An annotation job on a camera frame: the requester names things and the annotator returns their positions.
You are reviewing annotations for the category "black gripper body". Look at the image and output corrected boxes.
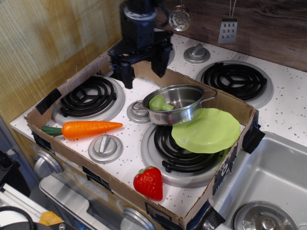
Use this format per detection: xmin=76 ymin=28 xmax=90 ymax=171
xmin=107 ymin=13 xmax=174 ymax=67

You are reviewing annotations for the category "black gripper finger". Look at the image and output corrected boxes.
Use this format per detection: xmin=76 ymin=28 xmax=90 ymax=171
xmin=119 ymin=62 xmax=135 ymax=89
xmin=151 ymin=47 xmax=172 ymax=77

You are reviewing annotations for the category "green toy broccoli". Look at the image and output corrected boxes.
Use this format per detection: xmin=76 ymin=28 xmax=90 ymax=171
xmin=149 ymin=94 xmax=175 ymax=111

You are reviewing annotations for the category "small steel pan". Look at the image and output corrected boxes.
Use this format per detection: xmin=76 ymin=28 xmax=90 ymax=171
xmin=142 ymin=84 xmax=217 ymax=126

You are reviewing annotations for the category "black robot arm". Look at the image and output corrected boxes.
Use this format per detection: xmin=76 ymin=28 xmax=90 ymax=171
xmin=108 ymin=0 xmax=173 ymax=89

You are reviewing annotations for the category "back left black burner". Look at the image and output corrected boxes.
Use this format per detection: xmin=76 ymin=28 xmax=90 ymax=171
xmin=110 ymin=34 xmax=175 ymax=68

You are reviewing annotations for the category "black burner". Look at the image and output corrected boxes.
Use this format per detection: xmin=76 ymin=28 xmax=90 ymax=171
xmin=110 ymin=34 xmax=175 ymax=68
xmin=141 ymin=124 xmax=229 ymax=188
xmin=196 ymin=60 xmax=274 ymax=109
xmin=52 ymin=73 xmax=125 ymax=125

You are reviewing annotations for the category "back grey stove knob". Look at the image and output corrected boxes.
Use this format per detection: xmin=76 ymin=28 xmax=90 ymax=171
xmin=184 ymin=44 xmax=211 ymax=64

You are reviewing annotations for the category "grey stove knob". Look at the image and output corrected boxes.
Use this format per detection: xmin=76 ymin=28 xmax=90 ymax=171
xmin=88 ymin=134 xmax=123 ymax=163
xmin=127 ymin=100 xmax=150 ymax=124
xmin=184 ymin=44 xmax=211 ymax=64

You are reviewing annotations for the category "middle grey stove knob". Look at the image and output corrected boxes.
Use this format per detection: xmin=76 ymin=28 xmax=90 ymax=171
xmin=127 ymin=100 xmax=150 ymax=124

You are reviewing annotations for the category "front left black burner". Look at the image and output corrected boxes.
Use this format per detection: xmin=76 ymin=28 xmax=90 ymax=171
xmin=52 ymin=73 xmax=125 ymax=125

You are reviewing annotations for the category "hanging steel strainer ladle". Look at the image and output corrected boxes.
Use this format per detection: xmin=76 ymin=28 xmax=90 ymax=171
xmin=168 ymin=0 xmax=192 ymax=32

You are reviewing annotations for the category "hanging steel slotted spatula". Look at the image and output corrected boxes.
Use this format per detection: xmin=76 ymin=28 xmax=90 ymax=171
xmin=218 ymin=0 xmax=238 ymax=44

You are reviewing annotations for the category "front grey stove knob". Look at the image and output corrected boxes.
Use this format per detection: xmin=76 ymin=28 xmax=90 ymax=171
xmin=88 ymin=134 xmax=123 ymax=163

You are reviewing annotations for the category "orange toy carrot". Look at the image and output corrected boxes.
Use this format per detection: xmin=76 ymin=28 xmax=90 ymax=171
xmin=41 ymin=121 xmax=123 ymax=140

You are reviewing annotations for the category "back right black burner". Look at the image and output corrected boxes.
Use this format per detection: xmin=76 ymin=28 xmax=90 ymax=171
xmin=196 ymin=60 xmax=274 ymax=109

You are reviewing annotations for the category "light green plastic plate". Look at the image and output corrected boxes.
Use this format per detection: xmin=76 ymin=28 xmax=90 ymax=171
xmin=171 ymin=108 xmax=241 ymax=154

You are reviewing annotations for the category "front right black burner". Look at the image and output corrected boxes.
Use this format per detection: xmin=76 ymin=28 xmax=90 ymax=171
xmin=141 ymin=124 xmax=229 ymax=188

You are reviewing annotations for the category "red toy strawberry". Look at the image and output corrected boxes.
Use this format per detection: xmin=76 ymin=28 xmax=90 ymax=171
xmin=133 ymin=166 xmax=163 ymax=201

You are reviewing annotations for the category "brown cardboard fence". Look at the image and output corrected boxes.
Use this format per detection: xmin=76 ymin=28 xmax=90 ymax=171
xmin=26 ymin=53 xmax=258 ymax=230

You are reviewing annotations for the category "left oven front knob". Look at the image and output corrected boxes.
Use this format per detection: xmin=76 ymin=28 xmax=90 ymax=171
xmin=34 ymin=150 xmax=63 ymax=178

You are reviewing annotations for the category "oven knob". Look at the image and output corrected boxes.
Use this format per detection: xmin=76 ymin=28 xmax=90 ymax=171
xmin=34 ymin=150 xmax=63 ymax=178
xmin=120 ymin=207 xmax=155 ymax=230

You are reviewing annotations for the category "right oven front knob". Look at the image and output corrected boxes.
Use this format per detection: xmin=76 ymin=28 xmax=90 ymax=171
xmin=120 ymin=207 xmax=155 ymax=230

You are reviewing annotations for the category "grey toy sink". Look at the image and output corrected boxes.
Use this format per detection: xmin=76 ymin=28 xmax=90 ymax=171
xmin=213 ymin=133 xmax=307 ymax=230

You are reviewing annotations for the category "yellow object bottom left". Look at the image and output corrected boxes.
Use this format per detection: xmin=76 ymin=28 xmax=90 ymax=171
xmin=38 ymin=211 xmax=63 ymax=226

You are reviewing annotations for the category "steel sink drain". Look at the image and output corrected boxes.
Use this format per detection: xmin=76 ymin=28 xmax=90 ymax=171
xmin=232 ymin=201 xmax=299 ymax=230

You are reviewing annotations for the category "grey oven door handle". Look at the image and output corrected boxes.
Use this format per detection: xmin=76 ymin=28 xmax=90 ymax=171
xmin=39 ymin=176 xmax=119 ymax=230

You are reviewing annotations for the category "black cable bottom left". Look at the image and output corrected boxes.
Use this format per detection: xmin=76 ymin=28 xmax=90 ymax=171
xmin=0 ymin=206 xmax=35 ymax=230

